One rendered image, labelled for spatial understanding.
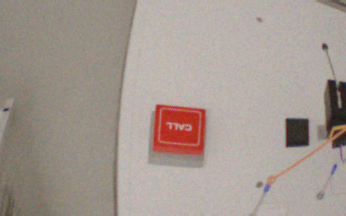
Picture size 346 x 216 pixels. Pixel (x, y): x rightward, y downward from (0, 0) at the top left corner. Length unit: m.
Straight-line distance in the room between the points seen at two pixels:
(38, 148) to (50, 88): 0.16
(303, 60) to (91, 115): 1.10
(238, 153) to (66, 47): 1.13
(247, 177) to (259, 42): 0.19
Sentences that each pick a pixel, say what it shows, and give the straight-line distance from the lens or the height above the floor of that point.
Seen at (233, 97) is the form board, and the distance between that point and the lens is 1.26.
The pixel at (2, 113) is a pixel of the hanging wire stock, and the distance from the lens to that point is 2.25.
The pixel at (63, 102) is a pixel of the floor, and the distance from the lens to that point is 2.35.
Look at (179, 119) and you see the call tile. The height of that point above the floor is 1.10.
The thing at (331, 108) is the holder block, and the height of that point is 1.14.
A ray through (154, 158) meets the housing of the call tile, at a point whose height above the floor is 1.11.
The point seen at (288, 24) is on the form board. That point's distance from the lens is 1.36.
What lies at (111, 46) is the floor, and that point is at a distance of 2.31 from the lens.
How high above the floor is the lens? 2.24
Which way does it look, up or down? 73 degrees down
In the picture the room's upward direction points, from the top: 176 degrees clockwise
